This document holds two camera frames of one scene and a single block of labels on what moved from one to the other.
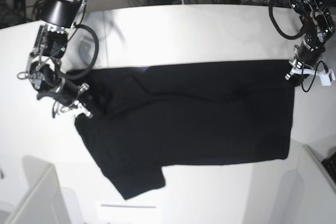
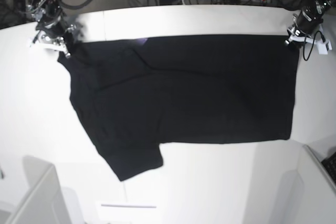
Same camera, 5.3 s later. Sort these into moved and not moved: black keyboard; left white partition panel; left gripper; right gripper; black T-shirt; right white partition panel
Moved: left gripper; right gripper; black T-shirt
Not moved: right white partition panel; black keyboard; left white partition panel
